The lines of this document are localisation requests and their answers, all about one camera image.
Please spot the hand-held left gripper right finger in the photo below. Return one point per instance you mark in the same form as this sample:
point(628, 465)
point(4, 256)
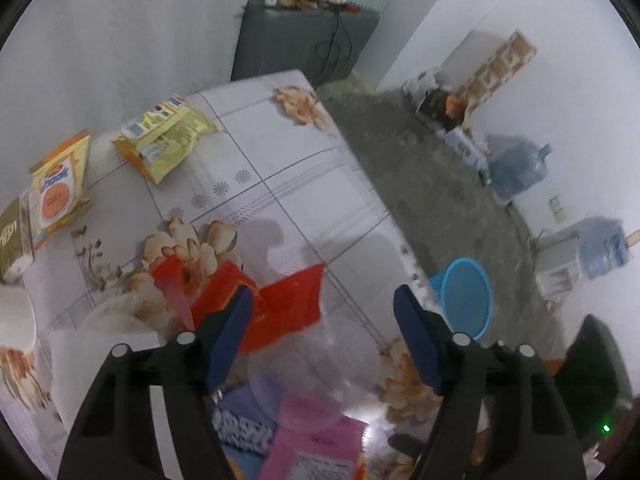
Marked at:
point(420, 345)

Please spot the gold green packet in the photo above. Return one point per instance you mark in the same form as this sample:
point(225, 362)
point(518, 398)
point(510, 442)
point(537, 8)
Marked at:
point(10, 240)

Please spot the white paper sheet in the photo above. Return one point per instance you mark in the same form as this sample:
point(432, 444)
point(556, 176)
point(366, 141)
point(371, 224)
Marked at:
point(85, 360)

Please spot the white water dispenser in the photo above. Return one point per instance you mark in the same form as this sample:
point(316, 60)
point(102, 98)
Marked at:
point(555, 265)

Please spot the purple packet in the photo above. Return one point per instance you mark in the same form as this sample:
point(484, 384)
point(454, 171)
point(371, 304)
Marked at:
point(240, 425)

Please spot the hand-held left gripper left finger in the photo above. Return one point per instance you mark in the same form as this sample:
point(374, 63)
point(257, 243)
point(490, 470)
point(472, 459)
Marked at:
point(227, 345)

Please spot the grey cabinet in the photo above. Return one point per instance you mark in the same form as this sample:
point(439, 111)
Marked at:
point(280, 45)

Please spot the pink packet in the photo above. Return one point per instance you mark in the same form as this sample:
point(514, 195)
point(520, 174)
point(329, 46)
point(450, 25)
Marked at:
point(320, 440)

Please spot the patterned cardboard box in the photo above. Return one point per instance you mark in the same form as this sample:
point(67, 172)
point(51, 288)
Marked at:
point(505, 65)

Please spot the blue plastic basket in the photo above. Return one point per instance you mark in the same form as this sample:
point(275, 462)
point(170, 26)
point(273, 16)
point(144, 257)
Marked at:
point(465, 295)

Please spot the red snack packet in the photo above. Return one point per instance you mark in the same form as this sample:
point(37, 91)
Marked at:
point(285, 310)

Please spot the white carton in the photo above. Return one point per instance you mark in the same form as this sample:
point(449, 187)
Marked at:
point(465, 147)

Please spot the blue water jug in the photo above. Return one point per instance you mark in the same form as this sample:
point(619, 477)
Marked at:
point(600, 250)
point(515, 170)

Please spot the white board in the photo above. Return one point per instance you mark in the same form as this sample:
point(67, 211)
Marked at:
point(467, 55)

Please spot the orange snack packet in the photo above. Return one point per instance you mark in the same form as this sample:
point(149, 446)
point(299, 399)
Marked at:
point(57, 190)

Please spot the black bag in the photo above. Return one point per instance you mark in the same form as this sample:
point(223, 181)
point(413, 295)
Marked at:
point(440, 107)

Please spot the yellow snack packet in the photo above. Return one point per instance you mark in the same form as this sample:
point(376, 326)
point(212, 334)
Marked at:
point(165, 140)

